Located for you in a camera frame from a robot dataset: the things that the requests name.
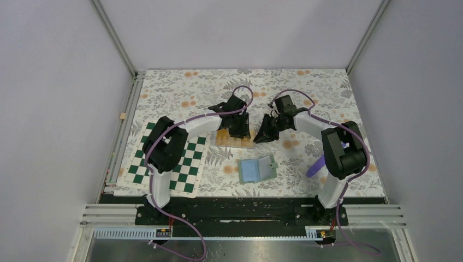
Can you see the clear box with orange blocks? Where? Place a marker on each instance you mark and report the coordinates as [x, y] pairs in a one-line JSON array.
[[222, 138]]

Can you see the purple cylinder tube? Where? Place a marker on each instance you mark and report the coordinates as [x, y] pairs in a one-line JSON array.
[[316, 167]]

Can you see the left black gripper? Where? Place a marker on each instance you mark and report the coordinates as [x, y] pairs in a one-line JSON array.
[[243, 132]]

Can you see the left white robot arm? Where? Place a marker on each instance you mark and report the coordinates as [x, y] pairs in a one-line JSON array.
[[164, 146]]

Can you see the green white chessboard mat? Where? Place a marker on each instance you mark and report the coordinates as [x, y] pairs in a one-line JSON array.
[[185, 177]]

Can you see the green card holder wallet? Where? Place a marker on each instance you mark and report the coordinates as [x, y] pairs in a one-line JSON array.
[[257, 170]]

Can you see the floral table mat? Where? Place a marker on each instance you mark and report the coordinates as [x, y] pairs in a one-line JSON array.
[[181, 94]]

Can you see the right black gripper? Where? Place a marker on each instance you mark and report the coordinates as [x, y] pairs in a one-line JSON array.
[[265, 135]]

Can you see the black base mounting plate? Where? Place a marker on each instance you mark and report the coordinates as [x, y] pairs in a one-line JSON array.
[[234, 217]]

